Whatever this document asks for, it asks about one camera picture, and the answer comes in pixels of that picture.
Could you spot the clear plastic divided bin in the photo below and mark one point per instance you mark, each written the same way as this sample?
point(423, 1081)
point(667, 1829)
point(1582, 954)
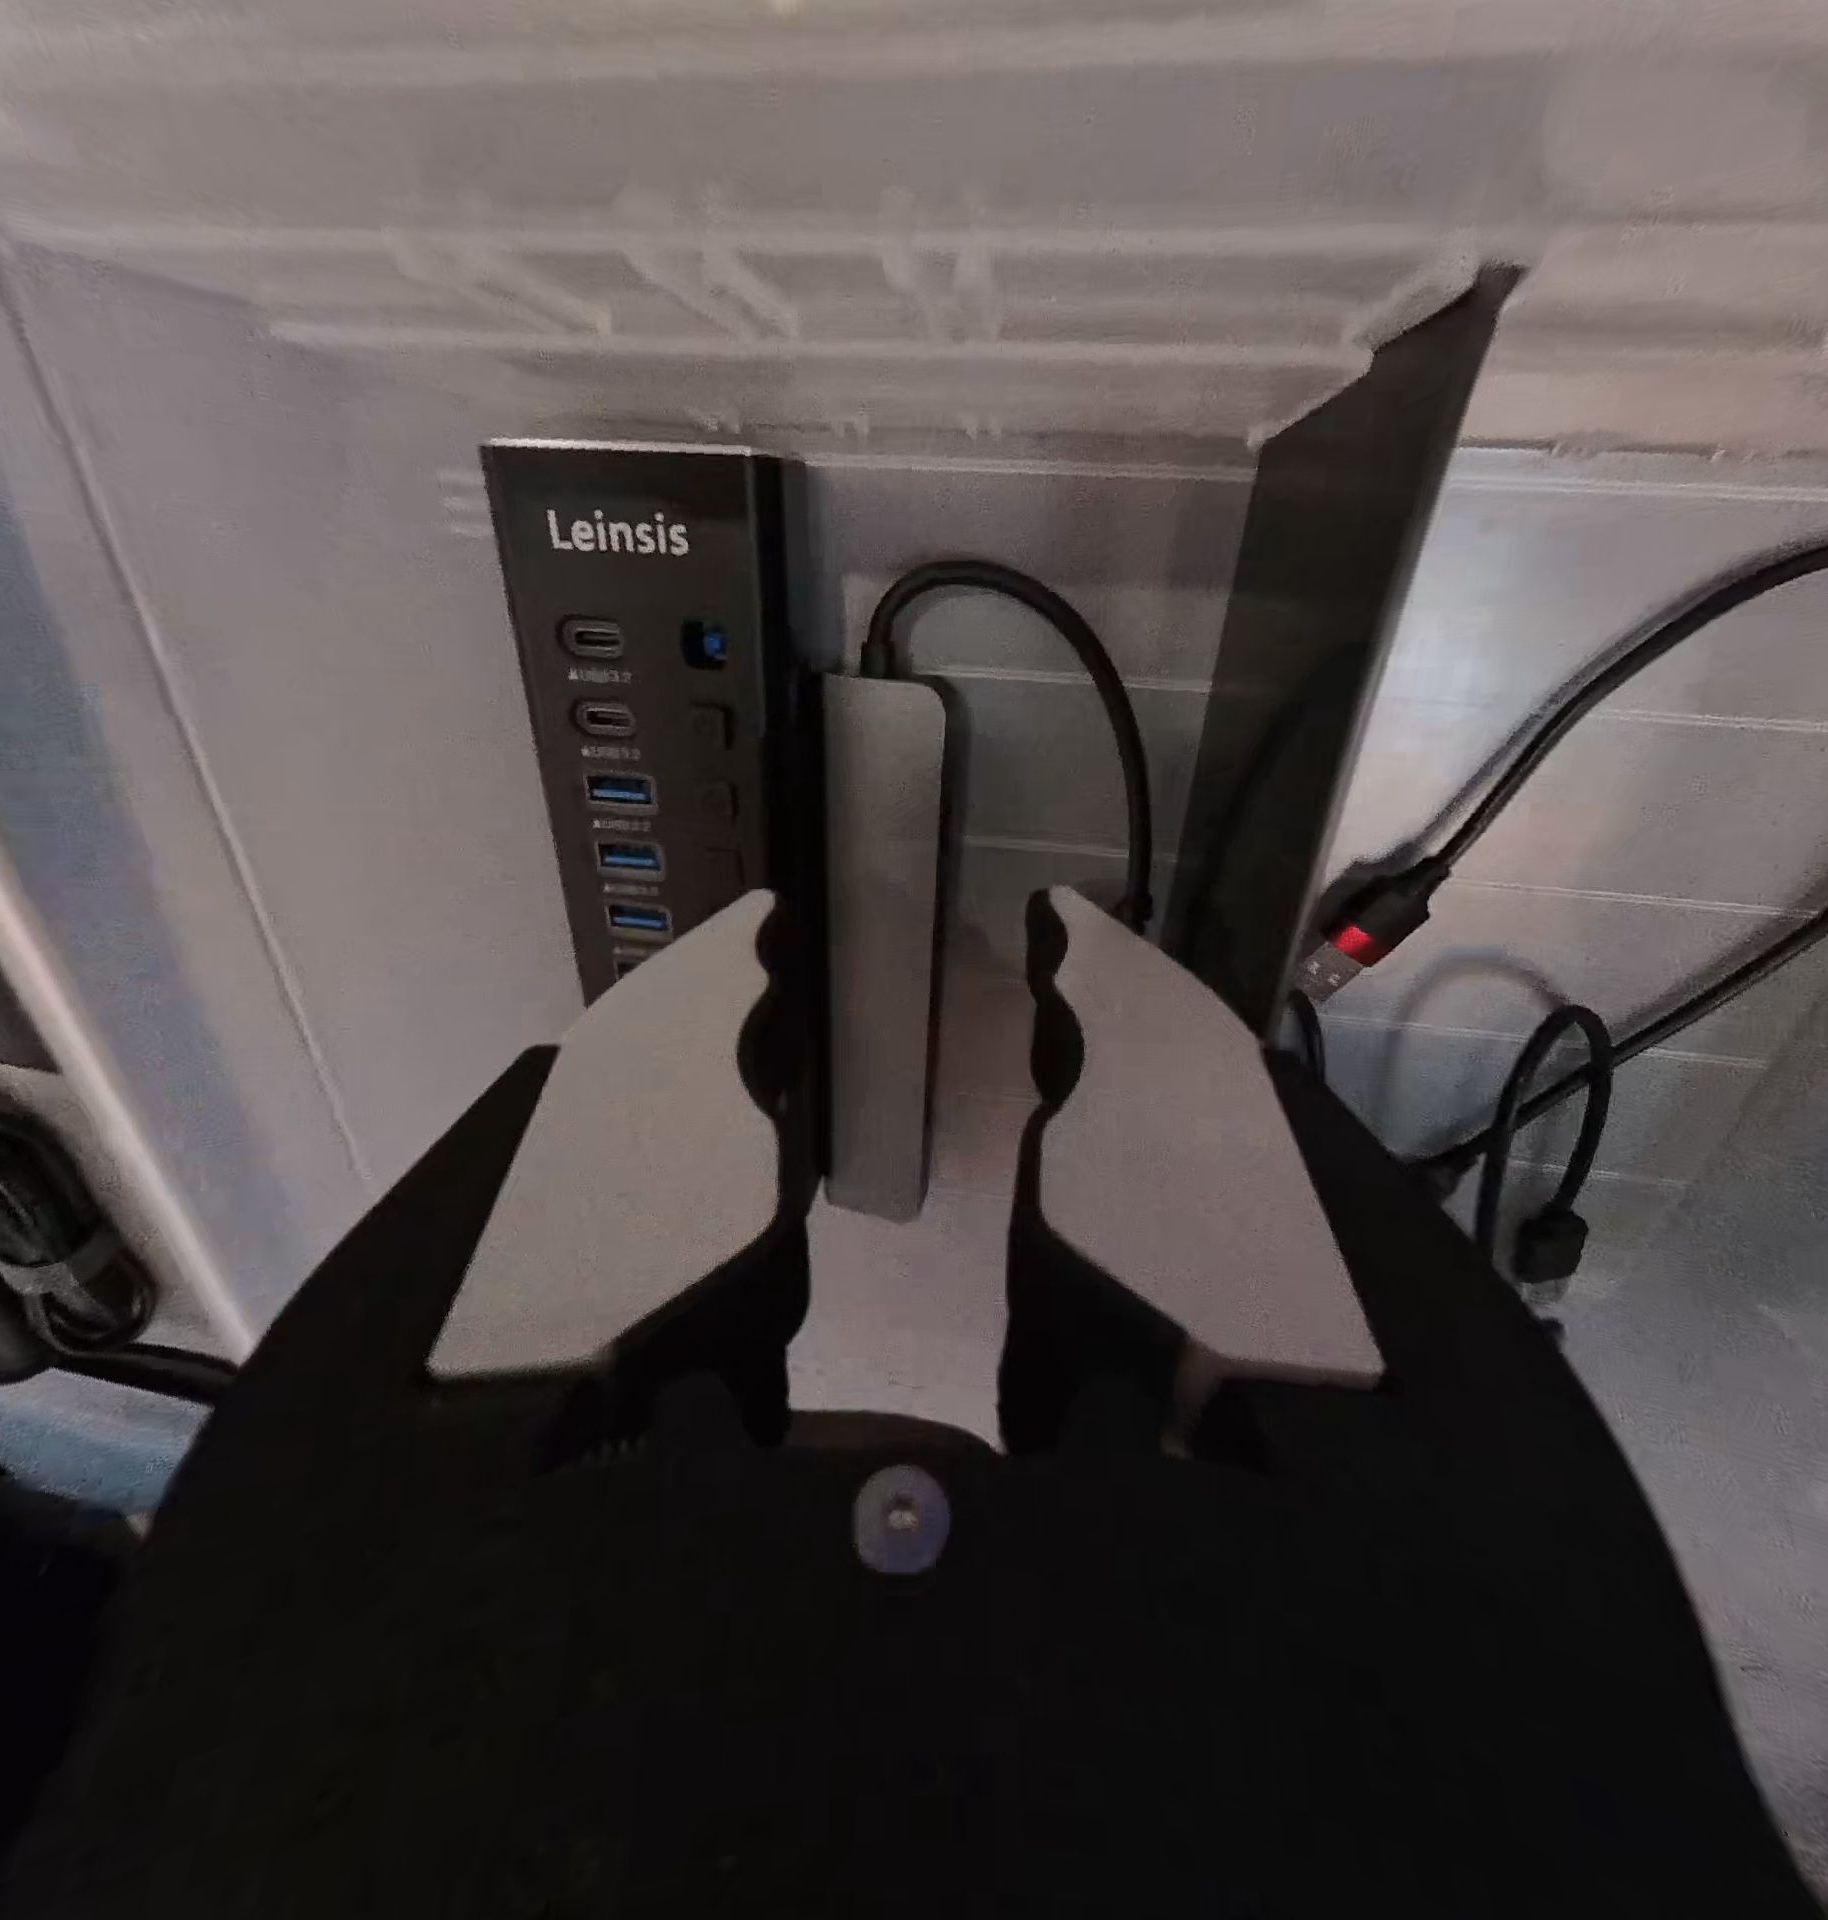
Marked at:
point(329, 600)

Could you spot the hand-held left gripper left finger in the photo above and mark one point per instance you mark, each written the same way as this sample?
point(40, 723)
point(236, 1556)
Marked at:
point(629, 1185)

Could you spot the large black multi-port USB hub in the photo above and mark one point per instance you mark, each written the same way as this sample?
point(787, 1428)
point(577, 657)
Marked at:
point(629, 677)

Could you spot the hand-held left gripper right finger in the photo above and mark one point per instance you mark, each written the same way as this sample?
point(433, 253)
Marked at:
point(1198, 1198)

